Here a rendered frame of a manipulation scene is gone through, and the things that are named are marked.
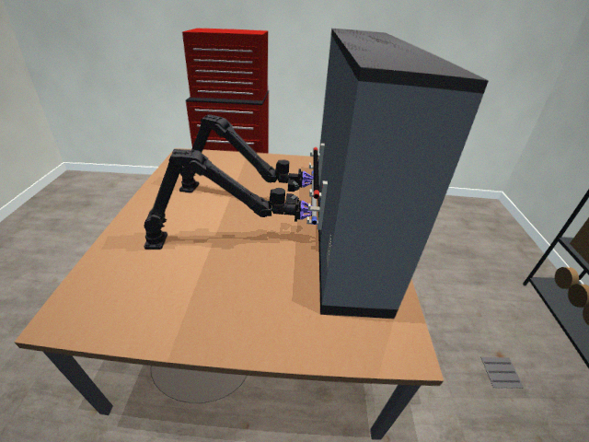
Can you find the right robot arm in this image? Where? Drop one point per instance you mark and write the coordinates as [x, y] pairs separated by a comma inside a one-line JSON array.
[[193, 159]]

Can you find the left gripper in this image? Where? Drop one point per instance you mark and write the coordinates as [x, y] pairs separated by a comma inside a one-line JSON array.
[[302, 179]]

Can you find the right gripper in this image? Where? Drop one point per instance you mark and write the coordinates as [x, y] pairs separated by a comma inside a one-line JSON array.
[[298, 213]]

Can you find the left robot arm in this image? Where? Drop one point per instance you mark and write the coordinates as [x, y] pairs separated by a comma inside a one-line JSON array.
[[219, 125]]

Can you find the black metal bar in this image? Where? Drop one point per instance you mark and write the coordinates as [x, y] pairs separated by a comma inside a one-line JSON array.
[[315, 169]]

